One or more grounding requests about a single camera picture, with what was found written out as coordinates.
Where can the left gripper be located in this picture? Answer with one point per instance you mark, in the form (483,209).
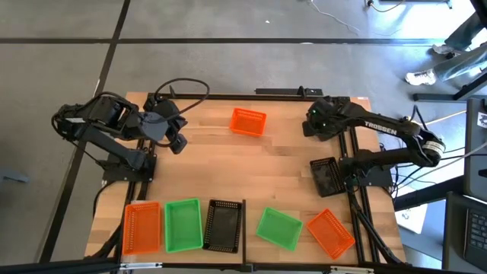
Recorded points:
(156,125)

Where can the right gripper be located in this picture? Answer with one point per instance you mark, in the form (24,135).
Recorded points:
(325,118)

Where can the small black plastic basket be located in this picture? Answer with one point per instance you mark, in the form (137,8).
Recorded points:
(327,179)

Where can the small orange plastic basket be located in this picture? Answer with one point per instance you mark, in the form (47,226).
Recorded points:
(248,122)
(330,234)

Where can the large green plastic basket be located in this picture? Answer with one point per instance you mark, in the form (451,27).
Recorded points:
(183,226)

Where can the large black plastic basket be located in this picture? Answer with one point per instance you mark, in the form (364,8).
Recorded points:
(222,227)

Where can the large orange plastic basket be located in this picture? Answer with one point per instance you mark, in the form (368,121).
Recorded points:
(142,228)

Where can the small green plastic basket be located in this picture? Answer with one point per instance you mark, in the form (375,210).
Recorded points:
(279,229)

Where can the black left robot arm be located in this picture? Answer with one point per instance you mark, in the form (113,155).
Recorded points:
(106,146)

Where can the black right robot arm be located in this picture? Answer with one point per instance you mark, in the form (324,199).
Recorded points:
(380,128)

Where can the black clamp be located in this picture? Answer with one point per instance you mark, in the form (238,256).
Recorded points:
(172,92)
(301,90)

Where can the black mounting bar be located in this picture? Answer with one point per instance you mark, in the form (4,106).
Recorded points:
(274,91)

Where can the person's shoe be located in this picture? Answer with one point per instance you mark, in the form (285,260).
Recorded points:
(441,49)
(420,78)

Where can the black desk base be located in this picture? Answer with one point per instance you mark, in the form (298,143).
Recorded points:
(437,97)

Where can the black desk support bar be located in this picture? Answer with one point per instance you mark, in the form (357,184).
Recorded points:
(426,196)

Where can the white paper sheet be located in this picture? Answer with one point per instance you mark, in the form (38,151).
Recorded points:
(412,220)

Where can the person's leg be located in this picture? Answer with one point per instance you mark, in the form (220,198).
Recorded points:
(460,66)
(462,36)

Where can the silver aluminium bar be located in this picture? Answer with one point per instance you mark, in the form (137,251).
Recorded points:
(141,266)
(352,269)

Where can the grey computer monitor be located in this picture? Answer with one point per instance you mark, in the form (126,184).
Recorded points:
(475,163)

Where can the black laptop computer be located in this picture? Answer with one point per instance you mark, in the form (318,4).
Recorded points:
(456,228)

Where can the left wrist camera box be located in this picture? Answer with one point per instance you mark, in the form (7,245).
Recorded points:
(178,144)

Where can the black aluminium table frame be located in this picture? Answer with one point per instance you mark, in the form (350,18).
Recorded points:
(247,97)

